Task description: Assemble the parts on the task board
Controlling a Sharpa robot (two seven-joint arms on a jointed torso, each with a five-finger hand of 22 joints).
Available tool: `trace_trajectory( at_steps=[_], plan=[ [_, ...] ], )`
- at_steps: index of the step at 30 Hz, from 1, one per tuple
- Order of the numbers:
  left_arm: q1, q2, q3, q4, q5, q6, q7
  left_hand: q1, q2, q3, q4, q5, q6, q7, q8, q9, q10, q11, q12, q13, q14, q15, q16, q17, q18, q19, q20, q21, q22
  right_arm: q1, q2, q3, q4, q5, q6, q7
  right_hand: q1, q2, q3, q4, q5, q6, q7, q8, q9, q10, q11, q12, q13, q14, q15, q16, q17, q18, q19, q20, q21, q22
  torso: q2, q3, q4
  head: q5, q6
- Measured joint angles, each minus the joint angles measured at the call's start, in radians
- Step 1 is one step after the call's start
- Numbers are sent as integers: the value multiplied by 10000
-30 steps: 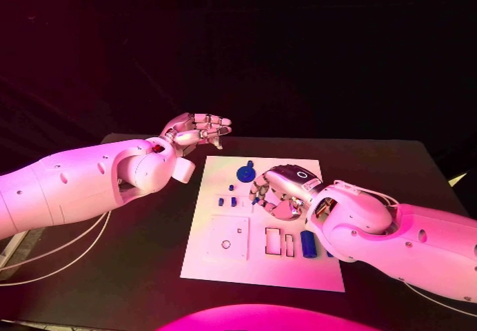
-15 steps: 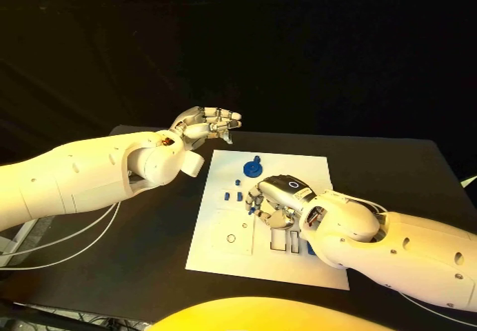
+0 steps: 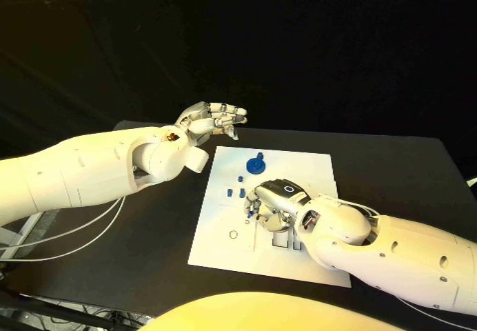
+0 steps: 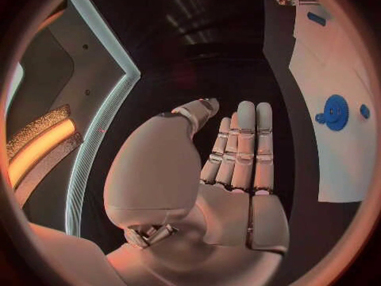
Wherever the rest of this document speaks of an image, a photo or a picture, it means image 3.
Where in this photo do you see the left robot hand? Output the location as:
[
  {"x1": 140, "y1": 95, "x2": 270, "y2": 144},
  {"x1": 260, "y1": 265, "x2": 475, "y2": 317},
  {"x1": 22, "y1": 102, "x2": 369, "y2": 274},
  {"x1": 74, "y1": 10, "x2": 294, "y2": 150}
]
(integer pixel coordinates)
[{"x1": 173, "y1": 101, "x2": 248, "y2": 147}]

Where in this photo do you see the white frame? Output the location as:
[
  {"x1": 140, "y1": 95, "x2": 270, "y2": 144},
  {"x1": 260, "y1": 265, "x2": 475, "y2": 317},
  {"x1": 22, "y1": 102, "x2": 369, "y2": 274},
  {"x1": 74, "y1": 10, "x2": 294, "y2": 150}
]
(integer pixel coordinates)
[{"x1": 0, "y1": 212, "x2": 45, "y2": 259}]

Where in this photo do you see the white cable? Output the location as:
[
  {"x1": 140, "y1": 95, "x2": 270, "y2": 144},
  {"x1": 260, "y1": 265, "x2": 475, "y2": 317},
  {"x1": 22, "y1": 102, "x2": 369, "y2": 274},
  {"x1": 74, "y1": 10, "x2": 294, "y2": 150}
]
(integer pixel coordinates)
[
  {"x1": 0, "y1": 197, "x2": 124, "y2": 251},
  {"x1": 0, "y1": 196, "x2": 127, "y2": 263},
  {"x1": 395, "y1": 296, "x2": 477, "y2": 331}
]

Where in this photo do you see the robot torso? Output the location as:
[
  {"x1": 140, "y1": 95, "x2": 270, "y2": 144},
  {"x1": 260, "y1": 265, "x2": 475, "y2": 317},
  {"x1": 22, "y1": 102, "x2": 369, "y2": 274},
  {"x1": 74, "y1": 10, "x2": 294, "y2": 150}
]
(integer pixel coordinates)
[{"x1": 139, "y1": 291, "x2": 405, "y2": 331}]

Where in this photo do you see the blue gear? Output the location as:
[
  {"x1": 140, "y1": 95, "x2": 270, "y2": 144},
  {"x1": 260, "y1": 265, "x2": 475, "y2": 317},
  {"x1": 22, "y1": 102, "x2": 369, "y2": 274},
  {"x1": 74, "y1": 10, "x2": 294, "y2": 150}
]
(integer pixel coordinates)
[{"x1": 245, "y1": 158, "x2": 267, "y2": 174}]

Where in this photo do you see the white task board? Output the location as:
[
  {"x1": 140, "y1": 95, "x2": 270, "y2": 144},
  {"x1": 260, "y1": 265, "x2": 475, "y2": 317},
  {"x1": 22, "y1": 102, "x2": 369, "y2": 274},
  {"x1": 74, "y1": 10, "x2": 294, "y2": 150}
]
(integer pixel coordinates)
[{"x1": 188, "y1": 146, "x2": 353, "y2": 288}]

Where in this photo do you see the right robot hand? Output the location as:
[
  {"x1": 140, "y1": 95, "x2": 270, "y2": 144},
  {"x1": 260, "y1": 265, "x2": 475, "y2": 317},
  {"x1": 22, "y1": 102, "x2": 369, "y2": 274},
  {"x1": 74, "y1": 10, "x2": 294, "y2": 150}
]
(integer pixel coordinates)
[{"x1": 243, "y1": 179, "x2": 313, "y2": 232}]

